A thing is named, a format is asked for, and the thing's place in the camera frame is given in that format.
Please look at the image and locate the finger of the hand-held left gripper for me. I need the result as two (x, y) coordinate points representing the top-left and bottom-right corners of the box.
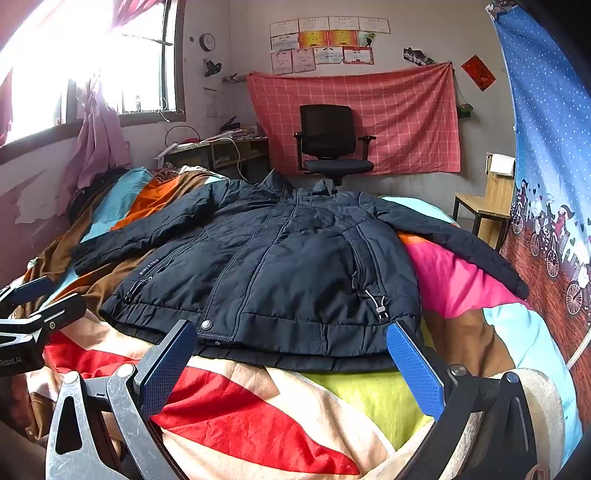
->
(0, 293), (88, 344)
(0, 276), (54, 308)

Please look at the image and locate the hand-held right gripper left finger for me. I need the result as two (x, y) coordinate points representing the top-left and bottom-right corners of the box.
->
(45, 318), (199, 480)

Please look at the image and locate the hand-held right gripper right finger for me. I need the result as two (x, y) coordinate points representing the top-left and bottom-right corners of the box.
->
(385, 318), (539, 480)

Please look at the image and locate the navy padded jacket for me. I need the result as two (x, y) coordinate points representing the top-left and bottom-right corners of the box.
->
(71, 170), (531, 374)

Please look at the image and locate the colourful patchwork blanket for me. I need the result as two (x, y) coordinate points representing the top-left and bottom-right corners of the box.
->
(0, 166), (585, 480)

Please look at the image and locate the pink hanging cloth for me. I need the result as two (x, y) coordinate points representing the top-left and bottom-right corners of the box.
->
(58, 76), (132, 215)

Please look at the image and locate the wooden chair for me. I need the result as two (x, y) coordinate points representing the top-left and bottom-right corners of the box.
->
(452, 154), (517, 252)

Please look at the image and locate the wooden desk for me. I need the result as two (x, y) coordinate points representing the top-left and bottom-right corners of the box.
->
(154, 134), (269, 183)

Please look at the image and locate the white paper sheet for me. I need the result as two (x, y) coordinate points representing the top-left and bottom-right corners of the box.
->
(489, 154), (516, 176)

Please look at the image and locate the window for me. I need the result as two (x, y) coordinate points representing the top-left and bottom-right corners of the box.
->
(0, 0), (186, 153)

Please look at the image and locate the black office chair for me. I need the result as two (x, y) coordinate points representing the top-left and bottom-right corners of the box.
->
(294, 104), (378, 195)

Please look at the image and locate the blue printed curtain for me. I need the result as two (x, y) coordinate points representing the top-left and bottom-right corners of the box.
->
(486, 0), (591, 370)

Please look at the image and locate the red curtain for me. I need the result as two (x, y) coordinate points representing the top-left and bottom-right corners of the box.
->
(113, 0), (174, 28)

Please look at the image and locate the red diamond paper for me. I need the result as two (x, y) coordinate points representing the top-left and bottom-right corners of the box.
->
(462, 54), (496, 92)

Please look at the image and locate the white cable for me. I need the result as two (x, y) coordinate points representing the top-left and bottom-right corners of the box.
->
(217, 136), (243, 178)

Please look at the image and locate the red checked wall cloth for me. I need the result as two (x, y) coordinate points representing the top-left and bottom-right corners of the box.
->
(246, 61), (462, 175)

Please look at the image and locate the wall photo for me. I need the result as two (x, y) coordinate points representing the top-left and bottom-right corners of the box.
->
(403, 46), (435, 66)

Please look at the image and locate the group of wall certificates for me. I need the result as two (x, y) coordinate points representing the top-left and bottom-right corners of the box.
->
(270, 16), (391, 76)

